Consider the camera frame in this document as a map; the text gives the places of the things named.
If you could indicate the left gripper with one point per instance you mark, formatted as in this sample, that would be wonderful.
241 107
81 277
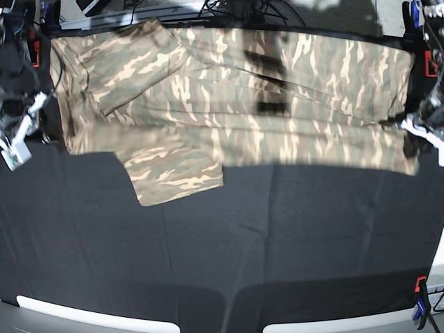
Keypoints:
430 119

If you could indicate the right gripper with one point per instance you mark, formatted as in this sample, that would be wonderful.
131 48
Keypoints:
14 123

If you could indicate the camouflage t-shirt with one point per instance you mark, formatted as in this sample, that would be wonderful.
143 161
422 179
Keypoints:
177 105

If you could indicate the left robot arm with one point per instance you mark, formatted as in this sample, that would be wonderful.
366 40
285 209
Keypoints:
425 19

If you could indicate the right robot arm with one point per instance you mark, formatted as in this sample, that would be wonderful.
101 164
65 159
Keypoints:
18 75

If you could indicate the orange black clamp far left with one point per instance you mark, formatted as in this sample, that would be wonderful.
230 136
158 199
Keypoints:
33 49

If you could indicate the orange black clamp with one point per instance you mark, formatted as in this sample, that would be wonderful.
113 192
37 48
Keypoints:
431 68
33 49

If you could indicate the orange black clamp far right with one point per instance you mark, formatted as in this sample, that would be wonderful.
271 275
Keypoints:
431 68

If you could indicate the blue bar clamp far right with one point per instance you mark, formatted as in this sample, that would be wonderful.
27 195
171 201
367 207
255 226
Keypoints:
411 14

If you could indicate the blue bar clamp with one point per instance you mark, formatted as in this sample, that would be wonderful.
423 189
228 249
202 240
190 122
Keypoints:
49 11
411 14

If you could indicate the blue bar clamp far left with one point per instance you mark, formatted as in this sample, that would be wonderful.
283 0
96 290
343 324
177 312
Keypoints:
49 11

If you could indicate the blue orange clamp near right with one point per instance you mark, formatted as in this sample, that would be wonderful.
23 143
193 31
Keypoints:
422 302

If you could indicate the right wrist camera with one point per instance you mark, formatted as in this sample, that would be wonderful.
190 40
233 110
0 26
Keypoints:
16 155

